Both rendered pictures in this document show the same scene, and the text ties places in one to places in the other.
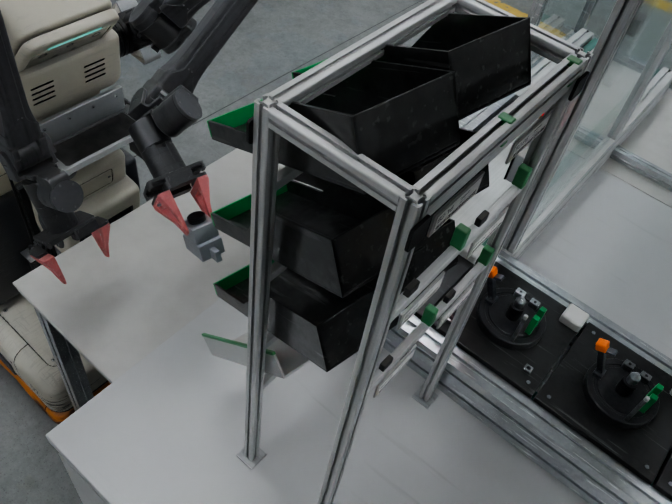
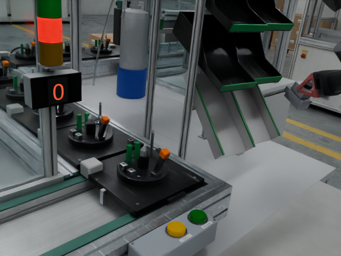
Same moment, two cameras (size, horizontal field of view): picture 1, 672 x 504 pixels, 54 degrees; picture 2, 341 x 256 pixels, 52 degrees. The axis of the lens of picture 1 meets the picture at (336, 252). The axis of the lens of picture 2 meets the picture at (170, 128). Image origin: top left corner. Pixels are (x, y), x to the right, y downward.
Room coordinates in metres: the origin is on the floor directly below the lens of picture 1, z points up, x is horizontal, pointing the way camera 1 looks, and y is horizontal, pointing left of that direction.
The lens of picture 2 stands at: (1.75, 0.06, 1.46)
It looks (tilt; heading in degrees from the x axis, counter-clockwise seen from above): 23 degrees down; 191
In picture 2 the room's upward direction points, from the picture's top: 6 degrees clockwise
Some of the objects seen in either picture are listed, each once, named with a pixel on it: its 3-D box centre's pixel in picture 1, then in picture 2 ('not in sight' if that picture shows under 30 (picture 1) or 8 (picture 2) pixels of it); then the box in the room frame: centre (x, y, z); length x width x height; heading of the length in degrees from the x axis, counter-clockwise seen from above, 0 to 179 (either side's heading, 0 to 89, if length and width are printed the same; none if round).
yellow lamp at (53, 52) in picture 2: not in sight; (50, 52); (1.06, -0.36, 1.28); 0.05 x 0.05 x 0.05
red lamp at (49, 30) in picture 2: not in sight; (49, 29); (1.06, -0.36, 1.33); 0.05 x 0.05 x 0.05
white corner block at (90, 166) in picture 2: (470, 252); (91, 168); (0.99, -0.29, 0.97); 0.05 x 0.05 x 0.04; 58
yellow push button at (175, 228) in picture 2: not in sight; (176, 230); (1.15, -0.02, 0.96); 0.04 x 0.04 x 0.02
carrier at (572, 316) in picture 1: (516, 308); (90, 126); (0.83, -0.38, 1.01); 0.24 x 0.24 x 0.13; 58
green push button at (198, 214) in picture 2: not in sight; (197, 217); (1.09, 0.02, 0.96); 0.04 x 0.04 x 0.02
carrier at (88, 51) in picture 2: not in sight; (101, 45); (-0.40, -0.88, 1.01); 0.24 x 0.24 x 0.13; 58
